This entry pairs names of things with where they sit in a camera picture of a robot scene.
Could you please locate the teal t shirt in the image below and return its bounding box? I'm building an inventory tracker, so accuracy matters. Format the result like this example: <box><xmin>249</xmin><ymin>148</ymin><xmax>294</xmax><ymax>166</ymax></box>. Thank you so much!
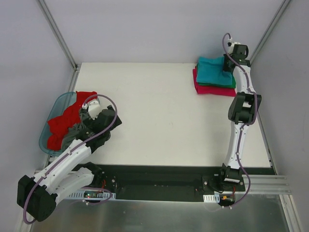
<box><xmin>197</xmin><ymin>57</ymin><xmax>233</xmax><ymax>86</ymax></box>

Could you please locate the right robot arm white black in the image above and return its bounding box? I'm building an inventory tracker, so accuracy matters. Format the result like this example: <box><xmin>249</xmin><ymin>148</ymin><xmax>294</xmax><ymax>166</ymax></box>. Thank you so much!
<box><xmin>217</xmin><ymin>42</ymin><xmax>262</xmax><ymax>191</ymax></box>

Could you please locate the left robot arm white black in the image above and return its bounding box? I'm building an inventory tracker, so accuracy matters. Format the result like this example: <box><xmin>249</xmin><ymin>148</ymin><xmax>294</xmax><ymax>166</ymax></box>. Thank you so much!
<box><xmin>17</xmin><ymin>105</ymin><xmax>122</xmax><ymax>225</ymax></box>

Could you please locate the folded green t shirt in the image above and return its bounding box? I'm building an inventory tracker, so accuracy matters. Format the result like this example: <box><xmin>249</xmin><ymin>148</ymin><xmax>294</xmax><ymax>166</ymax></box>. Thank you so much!
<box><xmin>197</xmin><ymin>63</ymin><xmax>236</xmax><ymax>89</ymax></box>

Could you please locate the grey t shirt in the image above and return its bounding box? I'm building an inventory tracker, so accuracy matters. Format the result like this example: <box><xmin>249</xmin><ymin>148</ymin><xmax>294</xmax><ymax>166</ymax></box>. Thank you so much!
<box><xmin>60</xmin><ymin>109</ymin><xmax>94</xmax><ymax>152</ymax></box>

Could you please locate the translucent blue plastic basket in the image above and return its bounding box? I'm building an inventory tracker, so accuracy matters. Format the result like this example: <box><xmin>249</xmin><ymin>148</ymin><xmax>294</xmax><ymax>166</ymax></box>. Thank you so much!
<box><xmin>39</xmin><ymin>96</ymin><xmax>73</xmax><ymax>157</ymax></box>

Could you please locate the red t shirt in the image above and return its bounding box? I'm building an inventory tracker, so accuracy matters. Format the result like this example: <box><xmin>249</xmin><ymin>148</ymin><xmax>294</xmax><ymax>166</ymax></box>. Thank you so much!
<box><xmin>47</xmin><ymin>91</ymin><xmax>97</xmax><ymax>151</ymax></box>

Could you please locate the folded pink t shirt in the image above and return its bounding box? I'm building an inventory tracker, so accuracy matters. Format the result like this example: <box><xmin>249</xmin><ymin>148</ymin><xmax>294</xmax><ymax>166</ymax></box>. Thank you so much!
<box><xmin>192</xmin><ymin>68</ymin><xmax>236</xmax><ymax>97</ymax></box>

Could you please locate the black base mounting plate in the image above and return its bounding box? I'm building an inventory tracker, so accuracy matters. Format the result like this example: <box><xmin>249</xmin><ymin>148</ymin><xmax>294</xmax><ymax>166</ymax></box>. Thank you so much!
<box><xmin>45</xmin><ymin>162</ymin><xmax>276</xmax><ymax>201</ymax></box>

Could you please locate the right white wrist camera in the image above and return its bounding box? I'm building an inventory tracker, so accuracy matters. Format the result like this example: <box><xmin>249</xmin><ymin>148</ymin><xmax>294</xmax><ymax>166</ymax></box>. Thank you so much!
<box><xmin>227</xmin><ymin>42</ymin><xmax>237</xmax><ymax>54</ymax></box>

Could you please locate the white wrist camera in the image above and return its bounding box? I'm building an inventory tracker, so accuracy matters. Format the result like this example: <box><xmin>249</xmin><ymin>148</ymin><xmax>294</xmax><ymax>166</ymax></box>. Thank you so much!
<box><xmin>227</xmin><ymin>42</ymin><xmax>237</xmax><ymax>54</ymax></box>
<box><xmin>82</xmin><ymin>99</ymin><xmax>102</xmax><ymax>120</ymax></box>

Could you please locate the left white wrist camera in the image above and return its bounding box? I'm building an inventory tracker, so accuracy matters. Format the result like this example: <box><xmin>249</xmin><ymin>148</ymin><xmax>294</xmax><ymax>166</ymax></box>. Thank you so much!
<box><xmin>82</xmin><ymin>99</ymin><xmax>102</xmax><ymax>120</ymax></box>

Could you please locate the right aluminium frame post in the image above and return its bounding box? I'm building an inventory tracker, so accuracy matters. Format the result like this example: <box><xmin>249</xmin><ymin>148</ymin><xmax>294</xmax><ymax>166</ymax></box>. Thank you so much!
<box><xmin>250</xmin><ymin>0</ymin><xmax>292</xmax><ymax>66</ymax></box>

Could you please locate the aluminium frame post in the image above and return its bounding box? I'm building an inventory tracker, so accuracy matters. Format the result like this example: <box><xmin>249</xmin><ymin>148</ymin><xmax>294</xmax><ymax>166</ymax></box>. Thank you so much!
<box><xmin>36</xmin><ymin>0</ymin><xmax>78</xmax><ymax>70</ymax></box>
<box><xmin>250</xmin><ymin>0</ymin><xmax>292</xmax><ymax>66</ymax></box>

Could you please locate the right aluminium side rail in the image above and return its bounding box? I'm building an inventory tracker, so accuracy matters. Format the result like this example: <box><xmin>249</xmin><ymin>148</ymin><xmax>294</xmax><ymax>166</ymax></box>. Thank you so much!
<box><xmin>245</xmin><ymin>70</ymin><xmax>276</xmax><ymax>170</ymax></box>

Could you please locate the left aluminium frame post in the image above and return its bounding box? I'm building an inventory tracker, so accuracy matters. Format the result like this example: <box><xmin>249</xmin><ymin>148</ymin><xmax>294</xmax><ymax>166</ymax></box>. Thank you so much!
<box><xmin>36</xmin><ymin>0</ymin><xmax>78</xmax><ymax>70</ymax></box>

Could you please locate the right white cable duct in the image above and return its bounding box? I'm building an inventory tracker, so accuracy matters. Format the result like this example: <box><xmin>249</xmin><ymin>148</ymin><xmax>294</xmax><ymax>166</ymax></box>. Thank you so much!
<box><xmin>203</xmin><ymin>194</ymin><xmax>220</xmax><ymax>203</ymax></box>

